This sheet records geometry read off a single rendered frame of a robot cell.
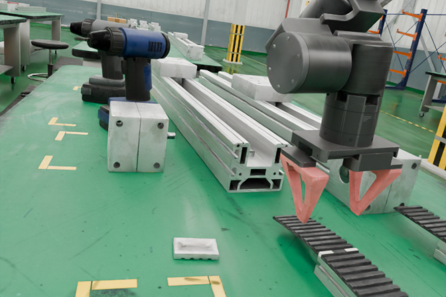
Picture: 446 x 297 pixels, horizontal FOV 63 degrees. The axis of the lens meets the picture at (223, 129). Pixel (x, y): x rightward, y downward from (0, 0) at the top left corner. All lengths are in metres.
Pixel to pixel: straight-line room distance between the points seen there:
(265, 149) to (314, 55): 0.31
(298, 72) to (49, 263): 0.31
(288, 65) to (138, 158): 0.35
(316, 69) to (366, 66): 0.07
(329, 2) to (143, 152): 0.37
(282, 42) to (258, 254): 0.25
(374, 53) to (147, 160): 0.39
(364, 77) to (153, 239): 0.29
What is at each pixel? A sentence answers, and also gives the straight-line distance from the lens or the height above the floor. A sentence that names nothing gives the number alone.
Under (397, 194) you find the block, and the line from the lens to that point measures 0.66.
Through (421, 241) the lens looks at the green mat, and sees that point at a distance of 0.61.
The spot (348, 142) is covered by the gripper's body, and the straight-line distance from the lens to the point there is 0.40.
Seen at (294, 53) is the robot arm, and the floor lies 1.02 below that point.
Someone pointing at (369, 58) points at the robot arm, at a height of 1.02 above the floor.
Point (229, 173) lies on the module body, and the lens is 0.58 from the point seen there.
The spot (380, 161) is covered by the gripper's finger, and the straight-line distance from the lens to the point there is 0.42.
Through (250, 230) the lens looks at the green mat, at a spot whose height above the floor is 0.78.
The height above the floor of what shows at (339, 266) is 0.81.
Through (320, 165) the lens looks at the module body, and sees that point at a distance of 0.70.
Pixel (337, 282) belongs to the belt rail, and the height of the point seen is 0.79.
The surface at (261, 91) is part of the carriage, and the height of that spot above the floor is 0.89.
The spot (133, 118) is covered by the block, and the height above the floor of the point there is 0.87.
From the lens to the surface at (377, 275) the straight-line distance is 0.42.
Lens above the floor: 1.03
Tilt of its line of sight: 16 degrees down
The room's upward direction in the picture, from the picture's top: 9 degrees clockwise
